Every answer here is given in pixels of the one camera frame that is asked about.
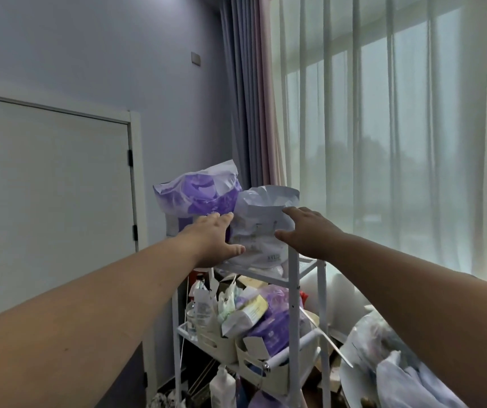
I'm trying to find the person's left hand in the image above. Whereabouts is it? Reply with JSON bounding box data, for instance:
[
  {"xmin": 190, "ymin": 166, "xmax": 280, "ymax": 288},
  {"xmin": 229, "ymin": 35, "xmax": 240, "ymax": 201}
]
[{"xmin": 177, "ymin": 211, "xmax": 247, "ymax": 268}]

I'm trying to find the person's right hand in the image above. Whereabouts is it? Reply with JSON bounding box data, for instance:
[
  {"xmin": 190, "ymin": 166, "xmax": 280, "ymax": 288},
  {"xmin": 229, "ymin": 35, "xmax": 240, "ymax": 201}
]
[{"xmin": 274, "ymin": 206, "xmax": 346, "ymax": 262}]

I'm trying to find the purple diaper bag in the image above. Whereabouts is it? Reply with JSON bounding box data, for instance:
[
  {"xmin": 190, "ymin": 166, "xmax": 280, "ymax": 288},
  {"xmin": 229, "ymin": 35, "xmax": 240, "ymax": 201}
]
[{"xmin": 153, "ymin": 160, "xmax": 243, "ymax": 219}]

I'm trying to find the pale grey diaper bag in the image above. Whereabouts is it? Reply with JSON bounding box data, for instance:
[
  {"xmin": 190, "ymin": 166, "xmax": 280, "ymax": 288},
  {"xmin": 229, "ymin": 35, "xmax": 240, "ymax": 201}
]
[{"xmin": 228, "ymin": 185, "xmax": 301, "ymax": 268}]

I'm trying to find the person's right forearm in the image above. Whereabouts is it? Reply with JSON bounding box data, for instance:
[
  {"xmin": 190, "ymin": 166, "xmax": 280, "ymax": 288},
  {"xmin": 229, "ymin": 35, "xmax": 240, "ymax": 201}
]
[{"xmin": 319, "ymin": 233, "xmax": 487, "ymax": 408}]

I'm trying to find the person's left forearm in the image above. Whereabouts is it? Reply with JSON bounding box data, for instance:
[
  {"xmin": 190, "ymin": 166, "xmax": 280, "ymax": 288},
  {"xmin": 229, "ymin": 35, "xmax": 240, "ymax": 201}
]
[{"xmin": 0, "ymin": 235, "xmax": 204, "ymax": 408}]

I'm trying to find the pile of grey clothes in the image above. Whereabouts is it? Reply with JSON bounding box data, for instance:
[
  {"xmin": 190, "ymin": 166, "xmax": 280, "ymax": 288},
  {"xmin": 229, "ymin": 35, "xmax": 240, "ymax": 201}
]
[{"xmin": 375, "ymin": 350, "xmax": 467, "ymax": 408}]

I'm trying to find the white pouch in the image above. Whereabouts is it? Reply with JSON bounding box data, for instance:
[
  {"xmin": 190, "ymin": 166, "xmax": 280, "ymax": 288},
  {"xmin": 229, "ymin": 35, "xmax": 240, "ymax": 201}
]
[{"xmin": 217, "ymin": 274, "xmax": 244, "ymax": 324}]

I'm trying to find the clear water bottle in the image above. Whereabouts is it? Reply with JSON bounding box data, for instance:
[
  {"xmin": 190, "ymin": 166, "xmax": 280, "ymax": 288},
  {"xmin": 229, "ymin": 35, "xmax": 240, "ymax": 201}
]
[{"xmin": 186, "ymin": 288, "xmax": 210, "ymax": 336}]

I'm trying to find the white metal shelf rack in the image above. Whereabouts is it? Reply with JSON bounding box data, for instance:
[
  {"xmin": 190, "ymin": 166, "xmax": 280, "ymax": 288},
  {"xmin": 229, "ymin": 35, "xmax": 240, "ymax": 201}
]
[{"xmin": 170, "ymin": 212, "xmax": 331, "ymax": 408}]

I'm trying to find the purple soft pack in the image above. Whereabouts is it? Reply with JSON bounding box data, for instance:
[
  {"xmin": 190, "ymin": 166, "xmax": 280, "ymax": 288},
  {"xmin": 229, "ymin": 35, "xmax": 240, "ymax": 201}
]
[{"xmin": 243, "ymin": 286, "xmax": 302, "ymax": 358}]

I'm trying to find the white storage basket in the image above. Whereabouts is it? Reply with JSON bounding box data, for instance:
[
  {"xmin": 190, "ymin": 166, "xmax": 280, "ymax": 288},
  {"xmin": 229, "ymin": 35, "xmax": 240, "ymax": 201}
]
[
  {"xmin": 234, "ymin": 331, "xmax": 295, "ymax": 396},
  {"xmin": 194, "ymin": 326, "xmax": 238, "ymax": 364}
]

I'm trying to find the sheer white curtain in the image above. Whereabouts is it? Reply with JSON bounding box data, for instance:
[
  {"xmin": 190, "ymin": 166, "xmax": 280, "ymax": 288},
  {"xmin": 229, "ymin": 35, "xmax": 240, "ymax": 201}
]
[{"xmin": 268, "ymin": 0, "xmax": 487, "ymax": 290}]

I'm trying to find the pink curtain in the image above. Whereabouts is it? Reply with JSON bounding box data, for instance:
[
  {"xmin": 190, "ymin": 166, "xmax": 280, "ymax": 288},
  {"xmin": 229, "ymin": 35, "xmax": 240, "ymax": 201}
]
[{"xmin": 258, "ymin": 0, "xmax": 286, "ymax": 188}]

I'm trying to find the white lotion bottle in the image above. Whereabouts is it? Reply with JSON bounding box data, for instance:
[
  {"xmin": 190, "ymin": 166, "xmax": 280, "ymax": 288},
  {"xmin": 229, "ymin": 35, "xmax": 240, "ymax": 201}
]
[{"xmin": 209, "ymin": 365, "xmax": 237, "ymax": 408}]

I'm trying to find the grey blue curtain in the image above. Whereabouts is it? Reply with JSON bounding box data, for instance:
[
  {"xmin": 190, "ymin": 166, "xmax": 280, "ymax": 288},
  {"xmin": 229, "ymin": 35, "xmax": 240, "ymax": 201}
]
[{"xmin": 220, "ymin": 0, "xmax": 265, "ymax": 190}]

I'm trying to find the grey and white door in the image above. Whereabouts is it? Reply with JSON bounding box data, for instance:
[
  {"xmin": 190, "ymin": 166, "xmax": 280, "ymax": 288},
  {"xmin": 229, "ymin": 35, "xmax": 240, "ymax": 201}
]
[{"xmin": 0, "ymin": 78, "xmax": 159, "ymax": 408}]

